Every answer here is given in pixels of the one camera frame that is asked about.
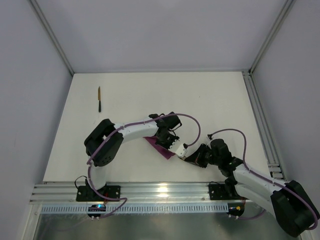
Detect purple cloth napkin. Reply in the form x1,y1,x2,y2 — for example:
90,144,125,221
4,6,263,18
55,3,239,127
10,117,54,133
144,136,175,160

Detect gold knife black handle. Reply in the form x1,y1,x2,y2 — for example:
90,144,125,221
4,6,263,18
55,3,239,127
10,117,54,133
97,86,102,113

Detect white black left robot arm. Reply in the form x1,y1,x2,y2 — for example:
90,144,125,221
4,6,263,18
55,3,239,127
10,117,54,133
84,112,182,190

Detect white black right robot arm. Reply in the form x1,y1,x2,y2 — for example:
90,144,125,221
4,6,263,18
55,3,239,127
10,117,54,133
184,139,320,237

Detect right controller board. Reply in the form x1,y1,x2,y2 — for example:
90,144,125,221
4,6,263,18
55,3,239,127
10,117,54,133
227,205,245,220

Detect controller board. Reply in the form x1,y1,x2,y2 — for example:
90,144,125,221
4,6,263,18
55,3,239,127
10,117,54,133
87,203,106,220
227,205,245,220

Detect left controller board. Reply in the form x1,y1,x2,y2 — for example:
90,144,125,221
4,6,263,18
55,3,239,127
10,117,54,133
87,203,106,220

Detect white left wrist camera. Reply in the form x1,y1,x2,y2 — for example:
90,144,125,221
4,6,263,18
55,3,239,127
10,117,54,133
172,143,187,158

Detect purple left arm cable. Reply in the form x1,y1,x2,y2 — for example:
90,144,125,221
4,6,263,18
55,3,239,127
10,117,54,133
86,113,202,221

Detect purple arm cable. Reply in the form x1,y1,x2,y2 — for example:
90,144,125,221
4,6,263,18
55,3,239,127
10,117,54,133
206,128,318,230
86,113,202,221

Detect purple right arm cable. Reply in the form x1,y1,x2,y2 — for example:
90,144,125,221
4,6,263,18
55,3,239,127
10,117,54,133
206,128,318,230

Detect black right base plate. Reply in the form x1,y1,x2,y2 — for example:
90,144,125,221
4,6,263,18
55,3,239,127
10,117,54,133
208,181,240,201

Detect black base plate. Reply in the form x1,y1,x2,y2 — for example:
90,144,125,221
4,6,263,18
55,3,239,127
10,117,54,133
76,185,121,202
208,181,240,201

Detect aluminium right side rail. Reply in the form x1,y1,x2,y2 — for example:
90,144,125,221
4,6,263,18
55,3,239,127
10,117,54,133
242,71,286,180

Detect aluminium rail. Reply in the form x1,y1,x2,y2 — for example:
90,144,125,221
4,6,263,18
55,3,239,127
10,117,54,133
28,181,283,205
242,71,286,180

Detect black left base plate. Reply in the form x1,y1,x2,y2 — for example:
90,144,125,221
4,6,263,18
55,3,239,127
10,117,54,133
76,185,121,202

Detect aluminium front rail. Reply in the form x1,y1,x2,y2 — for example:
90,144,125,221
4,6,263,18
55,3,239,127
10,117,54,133
28,181,283,205

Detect slotted grey cable duct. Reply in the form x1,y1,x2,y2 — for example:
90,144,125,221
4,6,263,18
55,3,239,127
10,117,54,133
40,202,229,214

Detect right corner frame post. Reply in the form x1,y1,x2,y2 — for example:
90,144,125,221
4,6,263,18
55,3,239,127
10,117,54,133
248,0,296,75

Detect corner frame post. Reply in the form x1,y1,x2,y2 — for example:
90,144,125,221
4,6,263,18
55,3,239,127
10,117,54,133
27,0,75,77
248,0,296,75

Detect left corner frame post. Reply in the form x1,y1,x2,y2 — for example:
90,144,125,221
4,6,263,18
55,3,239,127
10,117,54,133
27,0,75,77

